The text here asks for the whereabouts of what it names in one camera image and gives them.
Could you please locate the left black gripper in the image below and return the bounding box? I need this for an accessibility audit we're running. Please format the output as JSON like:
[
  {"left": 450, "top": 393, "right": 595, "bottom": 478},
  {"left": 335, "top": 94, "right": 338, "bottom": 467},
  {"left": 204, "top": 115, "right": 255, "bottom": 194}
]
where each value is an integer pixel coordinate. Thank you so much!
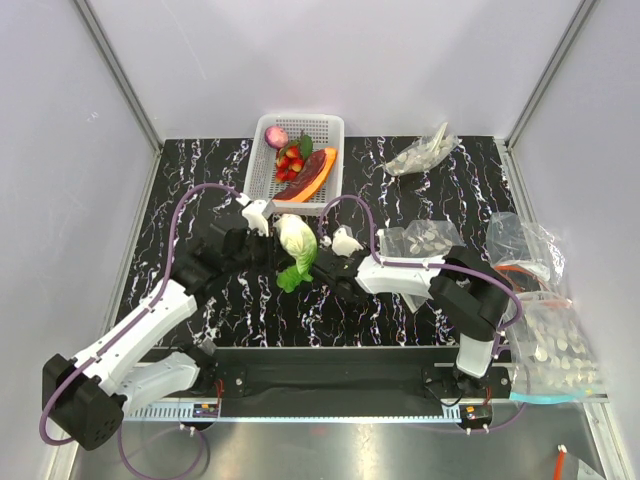
[{"left": 225, "top": 225, "right": 295, "bottom": 277}]

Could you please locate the green lettuce head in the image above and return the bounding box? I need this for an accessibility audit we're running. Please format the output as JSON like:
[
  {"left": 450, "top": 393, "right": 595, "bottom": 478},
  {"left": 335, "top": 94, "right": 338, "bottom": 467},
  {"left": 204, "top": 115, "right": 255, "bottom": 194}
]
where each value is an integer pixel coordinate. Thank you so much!
[{"left": 274, "top": 214, "right": 318, "bottom": 293}]

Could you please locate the zip bag with white slices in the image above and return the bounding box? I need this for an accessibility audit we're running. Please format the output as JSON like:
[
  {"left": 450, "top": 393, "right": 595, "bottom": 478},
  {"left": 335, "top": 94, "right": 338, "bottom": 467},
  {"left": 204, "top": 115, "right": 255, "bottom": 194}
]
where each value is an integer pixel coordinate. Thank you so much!
[{"left": 377, "top": 219, "right": 464, "bottom": 311}]

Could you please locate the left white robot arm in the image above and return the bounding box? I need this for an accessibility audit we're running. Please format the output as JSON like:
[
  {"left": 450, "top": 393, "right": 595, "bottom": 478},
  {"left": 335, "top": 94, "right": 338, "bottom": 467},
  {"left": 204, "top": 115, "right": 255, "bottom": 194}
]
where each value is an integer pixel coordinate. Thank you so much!
[{"left": 39, "top": 227, "right": 286, "bottom": 451}]

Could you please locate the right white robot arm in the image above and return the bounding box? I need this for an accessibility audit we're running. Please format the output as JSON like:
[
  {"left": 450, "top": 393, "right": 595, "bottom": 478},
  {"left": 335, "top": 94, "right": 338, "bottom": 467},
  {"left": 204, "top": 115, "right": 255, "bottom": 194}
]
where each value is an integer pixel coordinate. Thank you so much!
[{"left": 311, "top": 246, "right": 522, "bottom": 397}]

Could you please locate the back bag of slices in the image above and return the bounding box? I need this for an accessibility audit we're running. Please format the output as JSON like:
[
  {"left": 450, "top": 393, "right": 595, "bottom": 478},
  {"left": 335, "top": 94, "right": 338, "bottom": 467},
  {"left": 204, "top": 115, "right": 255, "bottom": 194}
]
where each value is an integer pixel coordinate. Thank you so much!
[{"left": 384, "top": 122, "right": 460, "bottom": 177}]

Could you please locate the blue-zip bag of slices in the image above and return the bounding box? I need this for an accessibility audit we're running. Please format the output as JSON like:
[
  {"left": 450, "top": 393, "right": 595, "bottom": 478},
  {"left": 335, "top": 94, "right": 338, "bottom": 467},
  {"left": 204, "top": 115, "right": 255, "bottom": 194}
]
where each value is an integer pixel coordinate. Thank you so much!
[{"left": 506, "top": 291, "right": 605, "bottom": 405}]

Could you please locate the red cherry bunch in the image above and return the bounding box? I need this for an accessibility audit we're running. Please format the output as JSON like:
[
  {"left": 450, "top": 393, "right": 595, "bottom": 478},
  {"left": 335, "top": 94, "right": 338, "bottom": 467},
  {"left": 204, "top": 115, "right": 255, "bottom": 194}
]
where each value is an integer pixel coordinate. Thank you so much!
[{"left": 275, "top": 134, "right": 313, "bottom": 183}]

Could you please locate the orange papaya slice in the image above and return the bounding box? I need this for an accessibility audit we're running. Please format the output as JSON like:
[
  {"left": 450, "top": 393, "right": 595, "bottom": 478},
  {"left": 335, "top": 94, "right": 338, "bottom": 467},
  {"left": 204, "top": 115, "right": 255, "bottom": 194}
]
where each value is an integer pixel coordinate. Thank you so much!
[{"left": 274, "top": 147, "right": 338, "bottom": 203}]

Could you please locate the purple onion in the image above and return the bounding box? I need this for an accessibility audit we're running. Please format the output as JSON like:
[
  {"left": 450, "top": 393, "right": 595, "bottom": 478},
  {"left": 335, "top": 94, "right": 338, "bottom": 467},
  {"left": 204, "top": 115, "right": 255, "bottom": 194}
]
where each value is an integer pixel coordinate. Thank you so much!
[{"left": 264, "top": 125, "right": 289, "bottom": 150}]

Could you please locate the white perforated plastic basket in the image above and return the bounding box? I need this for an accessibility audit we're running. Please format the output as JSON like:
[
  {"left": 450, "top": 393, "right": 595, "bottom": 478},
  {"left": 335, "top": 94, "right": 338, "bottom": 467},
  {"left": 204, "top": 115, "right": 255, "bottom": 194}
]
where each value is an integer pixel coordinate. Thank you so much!
[{"left": 243, "top": 112, "right": 345, "bottom": 216}]

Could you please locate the crumpled clear bags pile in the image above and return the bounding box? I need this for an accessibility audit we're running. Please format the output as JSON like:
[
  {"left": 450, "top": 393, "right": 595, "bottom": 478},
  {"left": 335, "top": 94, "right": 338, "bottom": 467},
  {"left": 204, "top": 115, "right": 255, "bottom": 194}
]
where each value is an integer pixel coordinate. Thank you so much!
[{"left": 486, "top": 212, "right": 573, "bottom": 308}]

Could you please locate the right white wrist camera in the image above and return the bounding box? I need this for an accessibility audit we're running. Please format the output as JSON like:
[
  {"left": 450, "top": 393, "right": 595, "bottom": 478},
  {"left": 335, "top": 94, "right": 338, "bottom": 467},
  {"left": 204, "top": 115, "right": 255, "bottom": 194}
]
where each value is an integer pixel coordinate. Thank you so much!
[{"left": 320, "top": 225, "right": 363, "bottom": 257}]

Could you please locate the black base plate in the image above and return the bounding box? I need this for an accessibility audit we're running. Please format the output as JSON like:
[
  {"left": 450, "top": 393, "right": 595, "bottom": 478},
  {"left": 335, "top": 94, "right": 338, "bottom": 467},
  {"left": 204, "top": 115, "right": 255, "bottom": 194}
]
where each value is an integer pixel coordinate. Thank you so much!
[{"left": 159, "top": 344, "right": 516, "bottom": 401}]

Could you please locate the white slotted cable duct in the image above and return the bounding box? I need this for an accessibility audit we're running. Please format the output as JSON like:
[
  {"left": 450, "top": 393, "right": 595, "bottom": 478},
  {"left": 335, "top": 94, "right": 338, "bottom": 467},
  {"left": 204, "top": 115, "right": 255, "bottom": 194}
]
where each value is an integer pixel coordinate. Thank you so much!
[{"left": 124, "top": 399, "right": 461, "bottom": 424}]

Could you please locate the left aluminium frame post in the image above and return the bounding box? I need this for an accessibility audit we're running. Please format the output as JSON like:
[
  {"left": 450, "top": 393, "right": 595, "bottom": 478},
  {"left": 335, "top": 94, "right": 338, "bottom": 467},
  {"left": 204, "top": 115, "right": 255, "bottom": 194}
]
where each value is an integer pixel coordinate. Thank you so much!
[{"left": 72, "top": 0, "right": 164, "bottom": 151}]

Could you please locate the aluminium frame post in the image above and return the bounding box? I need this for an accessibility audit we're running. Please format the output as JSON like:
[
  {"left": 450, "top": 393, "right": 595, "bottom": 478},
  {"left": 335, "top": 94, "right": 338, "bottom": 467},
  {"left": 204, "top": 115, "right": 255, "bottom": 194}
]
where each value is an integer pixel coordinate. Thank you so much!
[
  {"left": 504, "top": 0, "right": 599, "bottom": 151},
  {"left": 72, "top": 0, "right": 164, "bottom": 151}
]

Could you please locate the right aluminium frame post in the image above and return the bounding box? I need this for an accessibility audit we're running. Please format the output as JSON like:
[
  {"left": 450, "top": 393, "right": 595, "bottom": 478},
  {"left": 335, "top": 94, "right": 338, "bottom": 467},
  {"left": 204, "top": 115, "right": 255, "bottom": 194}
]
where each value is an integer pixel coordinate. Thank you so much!
[{"left": 504, "top": 0, "right": 599, "bottom": 151}]

